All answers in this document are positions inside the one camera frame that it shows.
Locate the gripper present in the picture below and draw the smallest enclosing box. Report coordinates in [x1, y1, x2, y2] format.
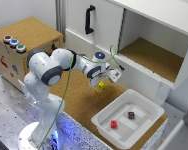
[98, 68, 124, 84]

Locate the yellow block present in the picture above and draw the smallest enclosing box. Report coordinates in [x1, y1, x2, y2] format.
[97, 81, 106, 90]

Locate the purple block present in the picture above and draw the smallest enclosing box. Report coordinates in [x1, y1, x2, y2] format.
[127, 111, 136, 120]

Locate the pink block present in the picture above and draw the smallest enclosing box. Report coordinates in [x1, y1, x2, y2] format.
[110, 120, 119, 130]

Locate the white plastic box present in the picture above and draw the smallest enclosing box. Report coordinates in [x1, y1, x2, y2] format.
[90, 88, 166, 150]

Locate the white cabinet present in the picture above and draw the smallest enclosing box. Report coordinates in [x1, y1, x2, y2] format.
[64, 0, 188, 107]

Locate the white sliding door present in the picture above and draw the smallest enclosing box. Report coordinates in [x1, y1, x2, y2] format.
[66, 0, 125, 53]

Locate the wooden drawer box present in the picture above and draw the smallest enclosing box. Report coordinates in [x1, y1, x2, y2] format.
[0, 16, 65, 93]

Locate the green button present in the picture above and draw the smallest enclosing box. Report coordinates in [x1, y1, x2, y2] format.
[15, 43, 28, 54]

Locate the blue button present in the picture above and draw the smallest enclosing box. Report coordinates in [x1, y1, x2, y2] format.
[8, 38, 20, 49]

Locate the red button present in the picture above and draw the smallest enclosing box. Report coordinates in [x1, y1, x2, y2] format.
[2, 34, 13, 45]

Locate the green cable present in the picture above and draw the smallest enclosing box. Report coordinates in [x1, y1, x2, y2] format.
[37, 44, 125, 150]

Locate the black door handle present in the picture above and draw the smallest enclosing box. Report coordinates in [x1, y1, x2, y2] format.
[84, 4, 96, 35]

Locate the black drawer handle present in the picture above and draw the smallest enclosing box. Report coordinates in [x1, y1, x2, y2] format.
[51, 42, 58, 52]

